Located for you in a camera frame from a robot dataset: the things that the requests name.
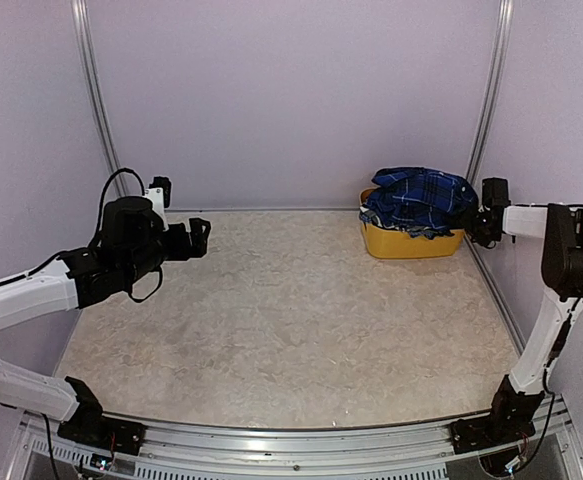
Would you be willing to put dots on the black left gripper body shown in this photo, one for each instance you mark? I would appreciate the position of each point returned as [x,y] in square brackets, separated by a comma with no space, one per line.
[180,250]

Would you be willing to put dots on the yellow plastic basket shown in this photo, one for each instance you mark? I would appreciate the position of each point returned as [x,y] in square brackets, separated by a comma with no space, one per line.
[395,245]

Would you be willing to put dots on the blue plaid long sleeve shirt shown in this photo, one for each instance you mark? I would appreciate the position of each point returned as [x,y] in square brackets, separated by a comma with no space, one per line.
[443,190]

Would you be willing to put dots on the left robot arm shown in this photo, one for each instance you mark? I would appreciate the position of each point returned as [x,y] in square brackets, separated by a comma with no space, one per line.
[133,239]

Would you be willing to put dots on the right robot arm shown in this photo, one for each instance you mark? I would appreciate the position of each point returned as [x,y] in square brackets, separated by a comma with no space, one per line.
[560,227]

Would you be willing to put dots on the black white plaid shirt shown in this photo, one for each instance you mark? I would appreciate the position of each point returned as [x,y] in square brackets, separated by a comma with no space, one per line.
[429,225]

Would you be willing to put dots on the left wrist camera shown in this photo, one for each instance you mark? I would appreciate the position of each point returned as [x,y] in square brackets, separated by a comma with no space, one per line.
[159,193]

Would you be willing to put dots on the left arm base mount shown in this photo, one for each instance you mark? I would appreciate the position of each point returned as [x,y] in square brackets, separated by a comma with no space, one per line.
[90,426]

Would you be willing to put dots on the front aluminium rail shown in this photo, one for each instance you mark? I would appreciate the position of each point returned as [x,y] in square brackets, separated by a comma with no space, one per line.
[419,450]

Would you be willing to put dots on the left aluminium frame post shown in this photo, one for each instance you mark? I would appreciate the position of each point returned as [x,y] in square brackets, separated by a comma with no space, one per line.
[89,65]

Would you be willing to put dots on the aluminium frame post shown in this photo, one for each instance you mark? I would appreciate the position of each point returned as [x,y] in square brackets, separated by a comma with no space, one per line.
[493,84]
[89,65]

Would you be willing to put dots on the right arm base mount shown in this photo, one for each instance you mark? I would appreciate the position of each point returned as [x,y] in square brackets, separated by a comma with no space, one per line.
[509,419]

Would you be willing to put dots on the right aluminium frame post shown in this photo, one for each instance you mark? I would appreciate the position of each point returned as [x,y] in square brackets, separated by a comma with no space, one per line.
[493,84]

